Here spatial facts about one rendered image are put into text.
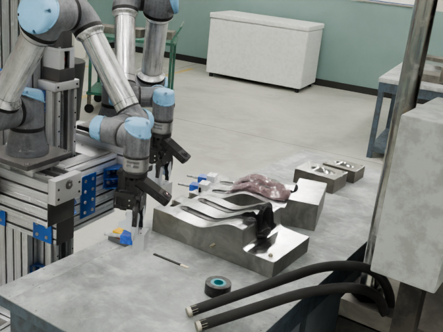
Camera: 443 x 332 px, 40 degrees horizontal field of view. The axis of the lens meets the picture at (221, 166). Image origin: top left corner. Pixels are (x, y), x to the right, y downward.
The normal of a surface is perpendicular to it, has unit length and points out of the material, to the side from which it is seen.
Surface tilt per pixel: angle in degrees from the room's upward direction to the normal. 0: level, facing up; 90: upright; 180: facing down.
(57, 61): 90
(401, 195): 90
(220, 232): 90
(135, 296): 0
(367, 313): 90
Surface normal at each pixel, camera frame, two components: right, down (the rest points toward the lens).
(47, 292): 0.10, -0.94
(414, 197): -0.55, 0.22
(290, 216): -0.29, 0.29
